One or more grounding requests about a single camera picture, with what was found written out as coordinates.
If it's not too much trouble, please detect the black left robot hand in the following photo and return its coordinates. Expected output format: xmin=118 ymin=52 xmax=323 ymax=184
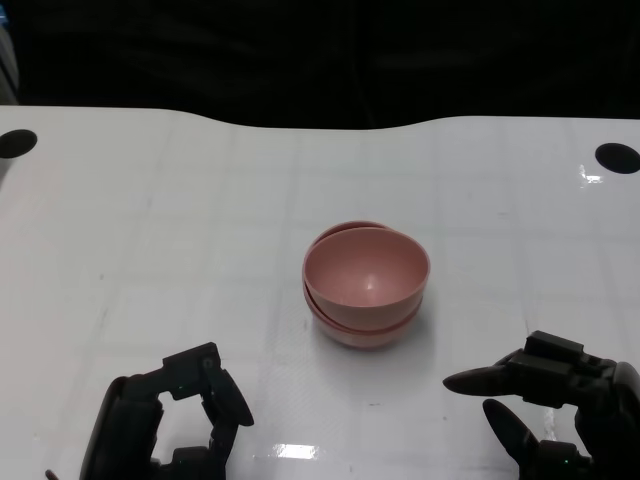
xmin=79 ymin=341 xmax=255 ymax=480

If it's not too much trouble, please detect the black round table grommet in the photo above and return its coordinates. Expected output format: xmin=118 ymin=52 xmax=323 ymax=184
xmin=594 ymin=142 xmax=640 ymax=175
xmin=0 ymin=129 xmax=39 ymax=159

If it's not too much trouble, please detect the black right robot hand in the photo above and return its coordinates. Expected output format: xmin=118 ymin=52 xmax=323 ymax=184
xmin=442 ymin=329 xmax=640 ymax=480

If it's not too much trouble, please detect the pink plastic bowl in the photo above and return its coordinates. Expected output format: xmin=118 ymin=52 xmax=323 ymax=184
xmin=312 ymin=299 xmax=421 ymax=352
xmin=301 ymin=226 xmax=431 ymax=326
xmin=302 ymin=220 xmax=426 ymax=334

